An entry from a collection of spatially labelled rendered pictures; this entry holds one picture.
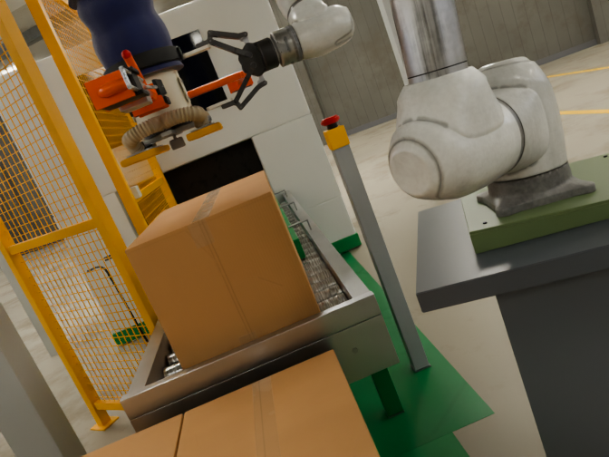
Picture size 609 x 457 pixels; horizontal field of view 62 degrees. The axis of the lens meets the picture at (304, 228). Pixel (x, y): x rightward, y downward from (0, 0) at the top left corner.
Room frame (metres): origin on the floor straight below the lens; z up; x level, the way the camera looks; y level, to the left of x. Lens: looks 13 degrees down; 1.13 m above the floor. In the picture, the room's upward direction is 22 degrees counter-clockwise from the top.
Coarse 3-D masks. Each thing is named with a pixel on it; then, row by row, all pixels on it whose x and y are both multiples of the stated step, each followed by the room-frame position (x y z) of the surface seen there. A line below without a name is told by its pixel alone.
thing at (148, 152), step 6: (150, 144) 1.65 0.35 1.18; (162, 144) 1.73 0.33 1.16; (168, 144) 1.75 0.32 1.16; (144, 150) 1.44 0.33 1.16; (150, 150) 1.42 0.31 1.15; (156, 150) 1.44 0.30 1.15; (162, 150) 1.56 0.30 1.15; (168, 150) 1.69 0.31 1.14; (132, 156) 1.42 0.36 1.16; (138, 156) 1.41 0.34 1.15; (144, 156) 1.41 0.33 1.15; (150, 156) 1.42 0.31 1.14; (126, 162) 1.41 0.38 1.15; (132, 162) 1.41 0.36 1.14
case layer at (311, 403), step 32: (256, 384) 1.13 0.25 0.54; (288, 384) 1.07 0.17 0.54; (320, 384) 1.02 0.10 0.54; (192, 416) 1.10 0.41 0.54; (224, 416) 1.05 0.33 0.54; (256, 416) 1.00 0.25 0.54; (288, 416) 0.95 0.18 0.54; (320, 416) 0.91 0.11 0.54; (352, 416) 0.87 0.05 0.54; (128, 448) 1.08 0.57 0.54; (160, 448) 1.02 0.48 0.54; (192, 448) 0.97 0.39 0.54; (224, 448) 0.93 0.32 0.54; (256, 448) 0.89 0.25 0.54; (288, 448) 0.85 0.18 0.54; (320, 448) 0.81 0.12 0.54; (352, 448) 0.78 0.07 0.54
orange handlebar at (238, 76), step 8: (240, 72) 1.65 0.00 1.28; (120, 80) 0.94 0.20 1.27; (224, 80) 1.63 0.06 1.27; (232, 80) 1.64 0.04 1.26; (240, 80) 1.70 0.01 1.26; (104, 88) 0.93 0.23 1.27; (112, 88) 0.93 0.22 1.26; (120, 88) 0.94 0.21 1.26; (200, 88) 1.63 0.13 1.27; (208, 88) 1.63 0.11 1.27; (216, 88) 1.64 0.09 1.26; (104, 96) 0.94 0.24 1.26; (152, 96) 1.23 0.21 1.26; (192, 96) 1.63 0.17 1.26
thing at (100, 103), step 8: (112, 72) 0.95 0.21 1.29; (120, 72) 0.95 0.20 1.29; (96, 80) 0.95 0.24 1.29; (104, 80) 0.95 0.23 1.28; (112, 80) 0.95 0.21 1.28; (88, 88) 0.95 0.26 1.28; (96, 88) 0.95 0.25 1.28; (96, 96) 0.95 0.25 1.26; (112, 96) 0.95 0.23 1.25; (120, 96) 0.95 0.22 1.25; (128, 96) 0.95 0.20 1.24; (136, 96) 0.97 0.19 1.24; (96, 104) 0.95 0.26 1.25; (104, 104) 0.95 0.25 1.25; (112, 104) 0.95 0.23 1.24; (120, 104) 0.99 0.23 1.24
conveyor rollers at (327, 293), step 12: (288, 216) 2.97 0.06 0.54; (300, 228) 2.52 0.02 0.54; (300, 240) 2.27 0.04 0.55; (312, 252) 2.07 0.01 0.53; (312, 264) 1.89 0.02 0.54; (324, 264) 1.81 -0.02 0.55; (312, 276) 1.73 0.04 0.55; (324, 276) 1.71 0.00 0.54; (312, 288) 1.62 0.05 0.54; (324, 288) 1.62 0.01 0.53; (336, 288) 1.54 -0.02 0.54; (324, 300) 1.46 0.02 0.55; (336, 300) 1.45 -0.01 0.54; (168, 360) 1.51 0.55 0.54; (168, 372) 1.42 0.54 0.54
